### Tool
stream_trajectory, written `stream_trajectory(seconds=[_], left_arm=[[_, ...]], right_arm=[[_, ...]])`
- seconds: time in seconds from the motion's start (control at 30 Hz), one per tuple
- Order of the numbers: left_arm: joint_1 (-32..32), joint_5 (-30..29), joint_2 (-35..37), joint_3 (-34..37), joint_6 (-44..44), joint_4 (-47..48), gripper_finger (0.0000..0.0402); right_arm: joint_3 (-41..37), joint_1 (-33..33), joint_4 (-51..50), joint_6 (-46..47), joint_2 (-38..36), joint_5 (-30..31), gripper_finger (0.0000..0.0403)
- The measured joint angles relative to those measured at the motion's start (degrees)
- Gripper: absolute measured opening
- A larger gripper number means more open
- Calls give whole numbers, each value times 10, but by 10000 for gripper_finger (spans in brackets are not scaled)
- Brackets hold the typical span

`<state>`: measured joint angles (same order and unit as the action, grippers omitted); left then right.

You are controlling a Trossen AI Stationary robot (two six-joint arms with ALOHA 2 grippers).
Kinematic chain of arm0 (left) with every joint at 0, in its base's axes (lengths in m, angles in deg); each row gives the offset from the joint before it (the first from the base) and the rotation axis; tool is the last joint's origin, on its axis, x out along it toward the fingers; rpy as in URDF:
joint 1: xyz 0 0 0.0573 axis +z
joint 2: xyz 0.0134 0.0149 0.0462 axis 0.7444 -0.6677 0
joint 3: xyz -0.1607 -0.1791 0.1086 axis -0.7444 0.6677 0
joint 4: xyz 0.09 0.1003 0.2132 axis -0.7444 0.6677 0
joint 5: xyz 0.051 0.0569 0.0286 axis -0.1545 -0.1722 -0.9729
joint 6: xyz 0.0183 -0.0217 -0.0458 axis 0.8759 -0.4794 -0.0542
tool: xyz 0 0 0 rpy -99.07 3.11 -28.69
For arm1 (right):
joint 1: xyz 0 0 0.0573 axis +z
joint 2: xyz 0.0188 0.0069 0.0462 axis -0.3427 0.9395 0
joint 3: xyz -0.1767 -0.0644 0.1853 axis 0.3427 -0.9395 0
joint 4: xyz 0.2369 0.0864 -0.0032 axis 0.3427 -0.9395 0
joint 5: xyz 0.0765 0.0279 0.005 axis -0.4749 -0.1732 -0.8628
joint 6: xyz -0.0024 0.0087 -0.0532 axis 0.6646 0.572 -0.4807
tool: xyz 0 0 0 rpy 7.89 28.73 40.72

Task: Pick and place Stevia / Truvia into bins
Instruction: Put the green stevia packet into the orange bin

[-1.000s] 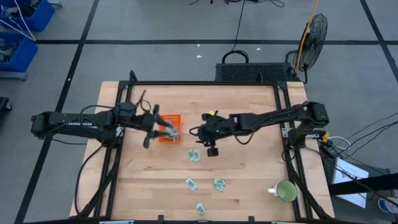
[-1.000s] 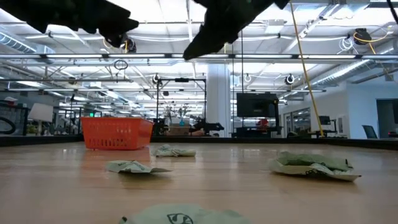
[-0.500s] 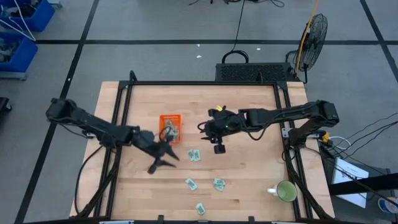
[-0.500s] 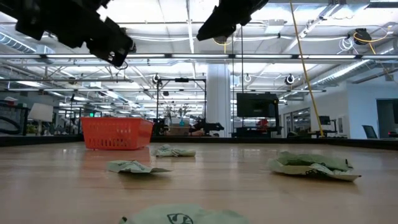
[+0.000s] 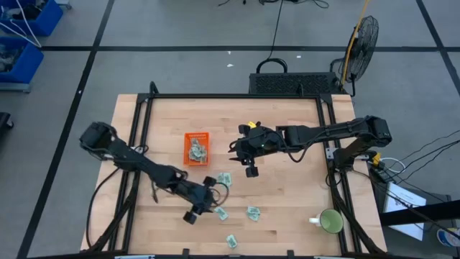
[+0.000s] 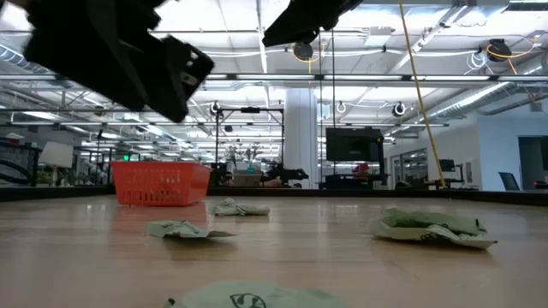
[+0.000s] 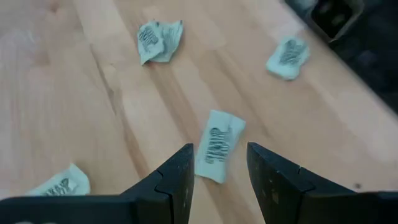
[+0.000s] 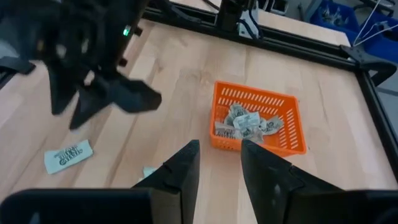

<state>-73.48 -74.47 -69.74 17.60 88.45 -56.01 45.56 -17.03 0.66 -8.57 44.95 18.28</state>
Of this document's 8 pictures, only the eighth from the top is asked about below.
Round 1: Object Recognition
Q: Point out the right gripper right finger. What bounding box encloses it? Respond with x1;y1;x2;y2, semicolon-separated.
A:
240;139;342;224

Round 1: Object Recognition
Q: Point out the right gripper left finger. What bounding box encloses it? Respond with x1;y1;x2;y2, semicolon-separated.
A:
132;139;201;224

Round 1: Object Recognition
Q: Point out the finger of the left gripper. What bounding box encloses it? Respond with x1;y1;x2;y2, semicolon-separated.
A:
68;86;109;131
99;73;163;114

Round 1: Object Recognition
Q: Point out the orange plastic basket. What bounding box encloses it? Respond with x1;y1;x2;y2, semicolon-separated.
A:
210;80;308;157

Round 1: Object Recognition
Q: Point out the blue plastic storage bin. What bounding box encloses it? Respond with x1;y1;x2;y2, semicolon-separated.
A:
310;0;361;34
351;12;398;63

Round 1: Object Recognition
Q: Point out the white arm base bracket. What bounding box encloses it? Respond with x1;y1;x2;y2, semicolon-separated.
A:
238;9;261;40

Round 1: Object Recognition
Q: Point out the black aluminium frame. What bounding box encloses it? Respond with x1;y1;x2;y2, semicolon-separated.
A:
141;0;398;181

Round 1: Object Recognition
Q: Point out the white wire hanger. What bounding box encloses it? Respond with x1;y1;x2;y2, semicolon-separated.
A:
353;0;398;47

